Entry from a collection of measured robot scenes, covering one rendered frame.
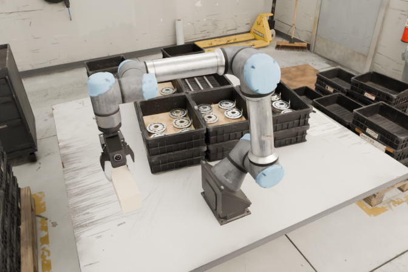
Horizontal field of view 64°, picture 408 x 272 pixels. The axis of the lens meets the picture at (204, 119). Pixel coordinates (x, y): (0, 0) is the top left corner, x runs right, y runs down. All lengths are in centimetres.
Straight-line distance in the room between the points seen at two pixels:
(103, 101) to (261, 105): 51
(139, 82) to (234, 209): 73
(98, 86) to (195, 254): 77
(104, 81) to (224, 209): 75
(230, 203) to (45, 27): 390
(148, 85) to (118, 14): 398
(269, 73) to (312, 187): 79
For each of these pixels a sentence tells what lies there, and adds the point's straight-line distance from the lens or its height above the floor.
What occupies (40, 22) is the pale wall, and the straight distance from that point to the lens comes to 483.
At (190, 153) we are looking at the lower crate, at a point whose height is 80.
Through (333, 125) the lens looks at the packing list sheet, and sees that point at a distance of 217.
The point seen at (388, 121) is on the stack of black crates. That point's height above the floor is 49.
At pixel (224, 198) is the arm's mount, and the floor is 85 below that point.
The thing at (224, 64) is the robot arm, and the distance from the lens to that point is 115.
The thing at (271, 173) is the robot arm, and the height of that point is 100.
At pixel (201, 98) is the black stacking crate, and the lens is 197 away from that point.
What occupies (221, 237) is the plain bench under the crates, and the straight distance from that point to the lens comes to 143.
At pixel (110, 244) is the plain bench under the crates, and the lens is 147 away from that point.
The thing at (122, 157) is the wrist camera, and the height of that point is 122.
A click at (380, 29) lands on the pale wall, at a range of 449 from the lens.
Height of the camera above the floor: 183
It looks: 32 degrees down
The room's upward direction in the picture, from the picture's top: 1 degrees counter-clockwise
